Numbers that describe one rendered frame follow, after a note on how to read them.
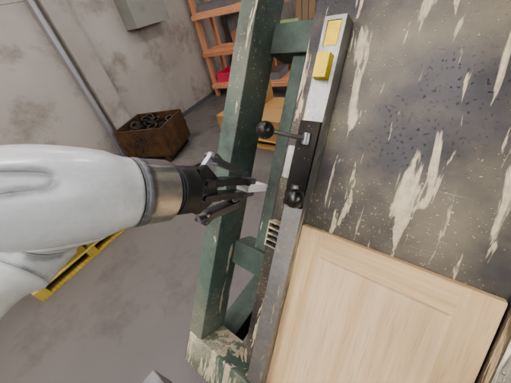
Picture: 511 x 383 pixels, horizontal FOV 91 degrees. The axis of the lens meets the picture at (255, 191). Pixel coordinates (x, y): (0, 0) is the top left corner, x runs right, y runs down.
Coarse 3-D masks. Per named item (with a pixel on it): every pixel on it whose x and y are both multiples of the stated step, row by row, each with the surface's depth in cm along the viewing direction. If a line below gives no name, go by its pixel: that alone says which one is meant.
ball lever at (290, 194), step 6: (294, 186) 58; (288, 192) 48; (294, 192) 47; (300, 192) 47; (288, 198) 47; (294, 198) 47; (300, 198) 47; (288, 204) 48; (294, 204) 47; (300, 204) 47
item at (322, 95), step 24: (336, 48) 52; (336, 72) 54; (312, 96) 56; (312, 120) 56; (312, 168) 57; (312, 192) 61; (288, 216) 61; (288, 240) 61; (288, 264) 62; (264, 312) 67; (264, 336) 67; (264, 360) 68
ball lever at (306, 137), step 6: (258, 126) 51; (264, 126) 50; (270, 126) 51; (258, 132) 51; (264, 132) 51; (270, 132) 51; (276, 132) 53; (282, 132) 53; (288, 132) 54; (306, 132) 55; (264, 138) 52; (294, 138) 55; (300, 138) 55; (306, 138) 55; (306, 144) 56
